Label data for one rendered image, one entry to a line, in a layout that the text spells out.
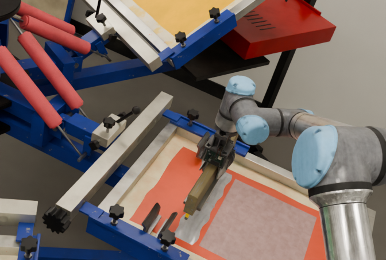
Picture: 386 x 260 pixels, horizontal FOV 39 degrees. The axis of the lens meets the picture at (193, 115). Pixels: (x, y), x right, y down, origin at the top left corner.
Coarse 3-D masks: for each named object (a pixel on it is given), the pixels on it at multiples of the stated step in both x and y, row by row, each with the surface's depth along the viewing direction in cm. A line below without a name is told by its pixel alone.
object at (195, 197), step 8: (208, 168) 159; (216, 168) 160; (200, 176) 156; (208, 176) 156; (200, 184) 153; (208, 184) 157; (192, 192) 150; (200, 192) 151; (192, 200) 150; (200, 200) 156; (184, 208) 152; (192, 208) 151
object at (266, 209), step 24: (168, 168) 182; (192, 168) 185; (240, 192) 181; (264, 192) 184; (240, 216) 172; (264, 216) 175; (288, 216) 178; (312, 216) 180; (288, 240) 169; (312, 240) 172
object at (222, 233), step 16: (160, 192) 172; (176, 192) 174; (144, 208) 165; (160, 208) 167; (176, 208) 168; (160, 224) 162; (176, 224) 163; (208, 224) 166; (224, 224) 168; (240, 224) 170; (176, 240) 158; (208, 240) 161; (224, 240) 163; (240, 240) 164; (256, 240) 166; (272, 240) 167; (208, 256) 157; (224, 256) 158; (240, 256) 160; (256, 256) 161; (272, 256) 163; (288, 256) 164; (304, 256) 166
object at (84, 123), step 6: (78, 114) 179; (72, 120) 176; (78, 120) 177; (84, 120) 178; (90, 120) 178; (66, 126) 176; (72, 126) 175; (78, 126) 174; (84, 126) 175; (90, 126) 176; (96, 126) 176; (66, 132) 177; (72, 132) 176; (78, 132) 175; (84, 132) 174; (90, 132) 174; (78, 138) 177; (102, 150) 175
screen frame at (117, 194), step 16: (176, 128) 195; (160, 144) 185; (144, 160) 177; (240, 160) 192; (256, 160) 191; (128, 176) 169; (272, 176) 190; (288, 176) 188; (112, 192) 162; (128, 192) 168; (304, 192) 188; (368, 208) 185
